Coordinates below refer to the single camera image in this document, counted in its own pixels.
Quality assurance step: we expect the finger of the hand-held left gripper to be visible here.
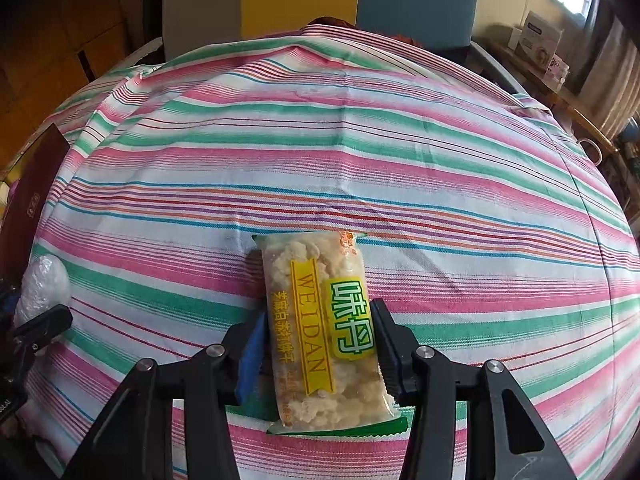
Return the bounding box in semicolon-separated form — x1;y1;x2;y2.
10;305;74;356
0;287;21;321

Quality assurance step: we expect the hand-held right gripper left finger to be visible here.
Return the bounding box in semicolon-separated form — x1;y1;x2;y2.
60;310;268;480

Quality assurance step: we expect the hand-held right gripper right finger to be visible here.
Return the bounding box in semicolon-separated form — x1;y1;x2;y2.
370;299;576;480

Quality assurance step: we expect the clear cracker packet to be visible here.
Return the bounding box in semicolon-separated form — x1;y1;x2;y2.
251;230;408;436

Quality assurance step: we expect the maroon and gold tin box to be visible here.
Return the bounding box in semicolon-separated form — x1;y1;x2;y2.
0;125;72;281

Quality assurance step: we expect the clear plastic bag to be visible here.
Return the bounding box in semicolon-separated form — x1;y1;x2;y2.
14;255;72;328

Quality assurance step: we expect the striped tablecloth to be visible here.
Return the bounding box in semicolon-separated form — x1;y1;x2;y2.
10;20;640;480

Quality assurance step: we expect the wooden wardrobe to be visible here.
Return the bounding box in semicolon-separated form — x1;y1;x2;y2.
0;0;166;126

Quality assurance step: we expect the wooden side shelf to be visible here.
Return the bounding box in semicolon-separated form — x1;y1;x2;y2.
487;37;616;151

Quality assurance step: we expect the small pink box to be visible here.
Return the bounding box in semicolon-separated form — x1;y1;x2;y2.
547;55;571;92

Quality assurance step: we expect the white carton box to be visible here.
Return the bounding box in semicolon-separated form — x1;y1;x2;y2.
517;10;563;68

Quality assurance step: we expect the striped beige curtain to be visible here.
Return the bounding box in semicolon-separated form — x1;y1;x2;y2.
580;15;640;143

